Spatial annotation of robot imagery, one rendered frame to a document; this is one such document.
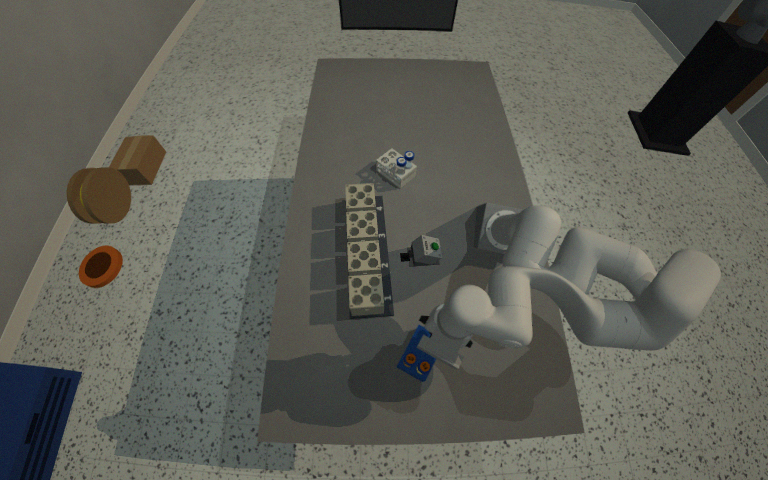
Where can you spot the blue tube rack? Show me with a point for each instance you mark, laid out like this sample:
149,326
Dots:
421,355

